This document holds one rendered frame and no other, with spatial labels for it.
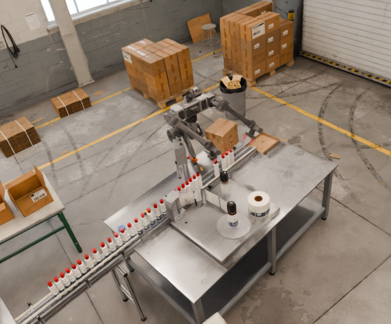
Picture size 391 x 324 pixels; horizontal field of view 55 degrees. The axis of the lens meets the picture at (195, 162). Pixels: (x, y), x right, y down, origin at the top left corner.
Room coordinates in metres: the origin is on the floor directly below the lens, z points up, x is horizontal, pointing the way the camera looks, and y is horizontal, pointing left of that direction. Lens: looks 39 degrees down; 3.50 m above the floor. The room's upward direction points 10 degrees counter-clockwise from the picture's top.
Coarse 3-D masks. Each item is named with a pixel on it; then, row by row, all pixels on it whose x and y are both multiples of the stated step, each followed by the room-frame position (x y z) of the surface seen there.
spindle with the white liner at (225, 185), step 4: (224, 172) 2.67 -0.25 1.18; (220, 176) 2.66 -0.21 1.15; (224, 176) 2.64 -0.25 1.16; (224, 180) 2.64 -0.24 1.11; (228, 180) 2.68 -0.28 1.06; (224, 184) 2.63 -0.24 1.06; (228, 184) 2.64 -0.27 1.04; (224, 188) 2.63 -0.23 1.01; (228, 188) 2.64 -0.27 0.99; (224, 192) 2.63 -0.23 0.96; (228, 192) 2.64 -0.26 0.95; (224, 196) 2.64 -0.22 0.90; (228, 196) 2.64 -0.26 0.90
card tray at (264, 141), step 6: (264, 132) 3.61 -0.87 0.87; (258, 138) 3.56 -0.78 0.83; (264, 138) 3.54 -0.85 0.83; (270, 138) 3.52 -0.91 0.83; (276, 138) 3.48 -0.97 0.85; (252, 144) 3.47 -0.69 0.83; (258, 144) 3.45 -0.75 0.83; (264, 144) 3.43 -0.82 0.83; (270, 144) 3.41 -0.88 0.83; (276, 144) 3.40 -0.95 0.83; (258, 150) 3.34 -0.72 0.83; (264, 150) 3.27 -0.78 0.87
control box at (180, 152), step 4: (172, 140) 2.91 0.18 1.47; (176, 140) 2.90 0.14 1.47; (176, 144) 2.84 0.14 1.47; (176, 148) 2.77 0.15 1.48; (180, 148) 2.76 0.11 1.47; (184, 148) 2.77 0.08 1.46; (176, 152) 2.76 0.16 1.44; (180, 152) 2.76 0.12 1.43; (184, 152) 2.77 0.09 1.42; (176, 156) 2.76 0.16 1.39; (180, 156) 2.76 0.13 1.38; (184, 156) 2.77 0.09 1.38; (176, 160) 2.77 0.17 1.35; (180, 160) 2.76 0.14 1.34; (184, 160) 2.76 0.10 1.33; (180, 164) 2.76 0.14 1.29
